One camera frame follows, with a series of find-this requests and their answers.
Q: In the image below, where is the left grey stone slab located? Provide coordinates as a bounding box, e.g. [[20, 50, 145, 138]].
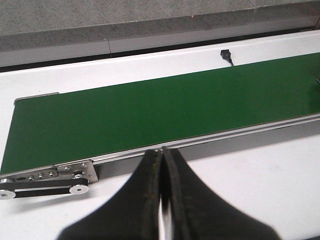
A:
[[0, 0, 258, 51]]

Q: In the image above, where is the steel conveyor support bracket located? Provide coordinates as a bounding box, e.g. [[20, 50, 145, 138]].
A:
[[55, 160, 99, 184]]

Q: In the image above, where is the silver drive pulley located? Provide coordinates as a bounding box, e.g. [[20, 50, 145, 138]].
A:
[[69, 184, 89, 195], [0, 189, 16, 200]]

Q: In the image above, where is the right silver drive pulley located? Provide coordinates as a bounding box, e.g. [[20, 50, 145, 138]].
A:
[[69, 184, 89, 195]]

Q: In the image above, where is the small black sensor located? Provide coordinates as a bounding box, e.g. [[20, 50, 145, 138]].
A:
[[220, 49, 234, 66]]

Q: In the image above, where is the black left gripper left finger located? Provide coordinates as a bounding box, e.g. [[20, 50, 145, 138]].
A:
[[58, 150, 162, 240]]

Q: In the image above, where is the black timing belt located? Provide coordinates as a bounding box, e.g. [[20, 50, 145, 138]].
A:
[[0, 178, 89, 198]]

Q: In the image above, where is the aluminium conveyor side rail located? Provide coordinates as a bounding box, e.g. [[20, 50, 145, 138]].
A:
[[55, 113, 320, 167]]

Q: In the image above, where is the left silver drive pulley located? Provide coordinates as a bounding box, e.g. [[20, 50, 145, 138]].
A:
[[0, 189, 16, 200]]

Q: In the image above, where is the right grey stone slab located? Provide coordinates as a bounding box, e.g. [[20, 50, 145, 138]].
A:
[[251, 0, 320, 31]]

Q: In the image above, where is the green conveyor belt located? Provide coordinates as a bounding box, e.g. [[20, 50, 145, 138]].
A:
[[0, 53, 320, 174]]

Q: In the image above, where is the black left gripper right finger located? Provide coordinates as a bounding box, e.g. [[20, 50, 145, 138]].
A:
[[161, 148, 279, 240]]

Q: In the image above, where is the grey stone slab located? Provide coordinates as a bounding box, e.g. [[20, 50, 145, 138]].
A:
[[251, 0, 320, 31], [0, 0, 258, 51]]

